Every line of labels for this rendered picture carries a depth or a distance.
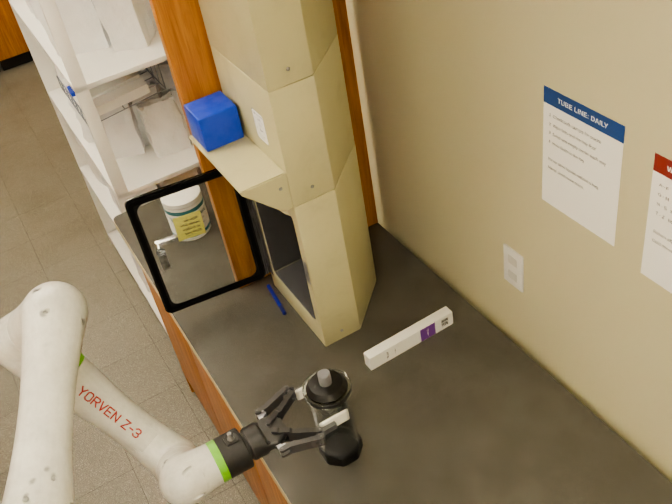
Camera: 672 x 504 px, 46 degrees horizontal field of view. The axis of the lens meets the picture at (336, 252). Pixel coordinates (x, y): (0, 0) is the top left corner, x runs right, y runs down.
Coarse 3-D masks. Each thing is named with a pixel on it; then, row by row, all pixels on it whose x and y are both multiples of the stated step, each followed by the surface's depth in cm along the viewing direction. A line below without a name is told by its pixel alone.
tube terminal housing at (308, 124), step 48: (336, 48) 184; (240, 96) 185; (288, 96) 169; (336, 96) 186; (288, 144) 176; (336, 144) 188; (336, 192) 190; (336, 240) 197; (336, 288) 206; (336, 336) 215
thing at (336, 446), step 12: (348, 384) 174; (312, 408) 175; (336, 408) 173; (348, 408) 176; (324, 420) 175; (348, 420) 178; (336, 432) 178; (348, 432) 179; (336, 444) 180; (348, 444) 181; (336, 456) 183
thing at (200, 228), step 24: (192, 192) 208; (216, 192) 211; (144, 216) 207; (168, 216) 209; (192, 216) 212; (216, 216) 215; (240, 216) 218; (168, 240) 213; (192, 240) 216; (216, 240) 219; (240, 240) 223; (192, 264) 221; (216, 264) 224; (240, 264) 227; (168, 288) 222; (192, 288) 225; (216, 288) 229
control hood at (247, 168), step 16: (240, 144) 192; (224, 160) 187; (240, 160) 186; (256, 160) 185; (272, 160) 185; (224, 176) 182; (240, 176) 181; (256, 176) 180; (272, 176) 179; (240, 192) 176; (256, 192) 178; (272, 192) 180; (288, 192) 182; (288, 208) 185
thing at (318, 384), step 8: (312, 376) 176; (320, 376) 171; (328, 376) 171; (336, 376) 174; (312, 384) 174; (320, 384) 173; (328, 384) 172; (336, 384) 173; (344, 384) 173; (312, 392) 172; (320, 392) 172; (328, 392) 171; (336, 392) 171; (344, 392) 172; (320, 400) 171; (328, 400) 171
